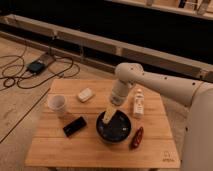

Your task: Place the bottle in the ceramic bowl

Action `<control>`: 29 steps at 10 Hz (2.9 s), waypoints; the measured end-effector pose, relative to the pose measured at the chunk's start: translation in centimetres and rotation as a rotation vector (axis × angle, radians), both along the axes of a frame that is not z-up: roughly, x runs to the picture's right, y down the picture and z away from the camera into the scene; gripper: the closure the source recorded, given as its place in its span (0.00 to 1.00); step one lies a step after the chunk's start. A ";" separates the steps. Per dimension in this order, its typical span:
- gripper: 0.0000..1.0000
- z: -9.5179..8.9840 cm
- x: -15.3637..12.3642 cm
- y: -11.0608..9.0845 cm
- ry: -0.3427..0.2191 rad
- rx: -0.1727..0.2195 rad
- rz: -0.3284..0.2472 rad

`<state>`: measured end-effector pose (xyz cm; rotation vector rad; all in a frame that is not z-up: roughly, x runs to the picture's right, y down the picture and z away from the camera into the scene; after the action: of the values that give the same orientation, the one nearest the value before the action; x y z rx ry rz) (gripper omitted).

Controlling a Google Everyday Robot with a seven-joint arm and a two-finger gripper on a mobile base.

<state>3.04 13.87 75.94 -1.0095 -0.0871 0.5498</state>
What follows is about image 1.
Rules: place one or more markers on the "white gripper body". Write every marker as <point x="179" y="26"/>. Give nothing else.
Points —
<point x="120" y="92"/>

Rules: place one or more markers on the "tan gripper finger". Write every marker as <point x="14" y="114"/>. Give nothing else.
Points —
<point x="110" y="111"/>

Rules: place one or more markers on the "white plastic bottle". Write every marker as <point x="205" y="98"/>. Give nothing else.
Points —
<point x="138" y="105"/>

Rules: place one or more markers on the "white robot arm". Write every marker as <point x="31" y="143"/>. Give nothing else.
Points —
<point x="197" y="152"/>

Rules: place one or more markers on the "dark ceramic bowl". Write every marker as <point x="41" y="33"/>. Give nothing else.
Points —
<point x="117" y="130"/>

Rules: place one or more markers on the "white soap bar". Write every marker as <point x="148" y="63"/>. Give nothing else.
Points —
<point x="85" y="95"/>

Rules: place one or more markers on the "black rectangular box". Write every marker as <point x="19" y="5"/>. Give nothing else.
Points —
<point x="74" y="126"/>

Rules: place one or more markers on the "blue power adapter box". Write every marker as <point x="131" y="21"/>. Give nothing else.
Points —
<point x="35" y="67"/>

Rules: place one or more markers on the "long wooden shelf frame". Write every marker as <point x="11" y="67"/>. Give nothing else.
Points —
<point x="149" y="56"/>

